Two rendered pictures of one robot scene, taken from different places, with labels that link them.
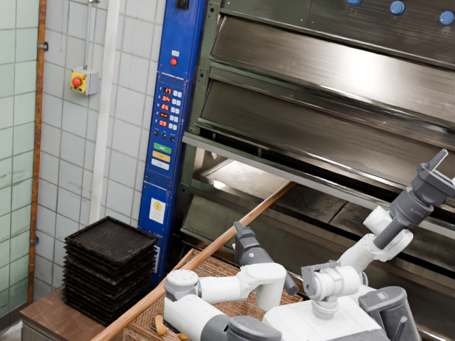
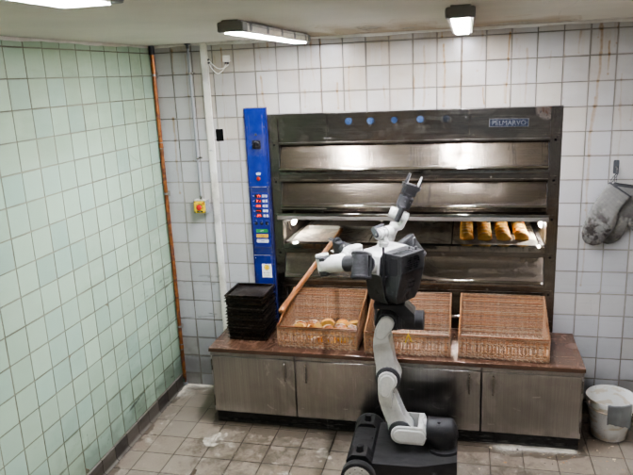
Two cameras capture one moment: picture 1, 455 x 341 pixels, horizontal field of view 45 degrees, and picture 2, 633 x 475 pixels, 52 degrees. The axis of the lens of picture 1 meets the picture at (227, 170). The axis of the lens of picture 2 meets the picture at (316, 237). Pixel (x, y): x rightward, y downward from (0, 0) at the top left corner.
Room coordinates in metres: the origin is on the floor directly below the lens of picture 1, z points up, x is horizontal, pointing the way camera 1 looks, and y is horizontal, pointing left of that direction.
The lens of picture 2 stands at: (-2.30, 0.71, 2.36)
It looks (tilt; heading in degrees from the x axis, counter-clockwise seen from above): 14 degrees down; 350
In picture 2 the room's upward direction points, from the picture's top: 3 degrees counter-clockwise
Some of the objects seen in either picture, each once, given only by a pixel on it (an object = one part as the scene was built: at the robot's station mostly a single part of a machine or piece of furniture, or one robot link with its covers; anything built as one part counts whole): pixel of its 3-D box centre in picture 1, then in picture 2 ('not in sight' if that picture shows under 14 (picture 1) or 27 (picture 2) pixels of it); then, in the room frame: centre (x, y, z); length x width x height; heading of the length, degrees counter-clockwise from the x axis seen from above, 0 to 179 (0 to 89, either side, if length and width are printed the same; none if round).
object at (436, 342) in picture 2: not in sight; (409, 321); (1.57, -0.59, 0.72); 0.56 x 0.49 x 0.28; 67
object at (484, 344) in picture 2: not in sight; (502, 325); (1.34, -1.15, 0.72); 0.56 x 0.49 x 0.28; 65
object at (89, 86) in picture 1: (83, 80); (201, 205); (2.39, 0.71, 1.46); 0.10 x 0.07 x 0.10; 66
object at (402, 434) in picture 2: not in sight; (409, 428); (1.01, -0.40, 0.28); 0.21 x 0.20 x 0.13; 67
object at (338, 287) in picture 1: (331, 287); (383, 234); (1.07, -0.28, 1.47); 0.10 x 0.07 x 0.09; 122
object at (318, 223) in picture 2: not in sight; (347, 221); (2.61, -0.43, 1.20); 0.55 x 0.36 x 0.03; 67
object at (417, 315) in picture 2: not in sight; (399, 314); (1.03, -0.35, 1.00); 0.28 x 0.13 x 0.18; 67
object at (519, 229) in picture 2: not in sight; (493, 227); (2.00, -1.39, 1.21); 0.61 x 0.48 x 0.06; 156
